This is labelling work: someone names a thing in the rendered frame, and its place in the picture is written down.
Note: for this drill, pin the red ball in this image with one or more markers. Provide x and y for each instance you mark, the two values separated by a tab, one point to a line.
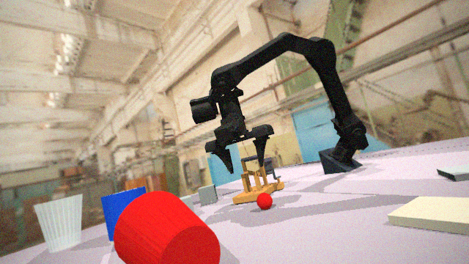
264	201

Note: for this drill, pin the blue mug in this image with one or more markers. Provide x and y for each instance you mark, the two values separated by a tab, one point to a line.
114	204

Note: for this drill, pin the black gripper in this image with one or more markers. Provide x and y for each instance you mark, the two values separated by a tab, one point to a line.
260	132

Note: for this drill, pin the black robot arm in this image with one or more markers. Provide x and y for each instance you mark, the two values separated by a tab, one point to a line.
321	55

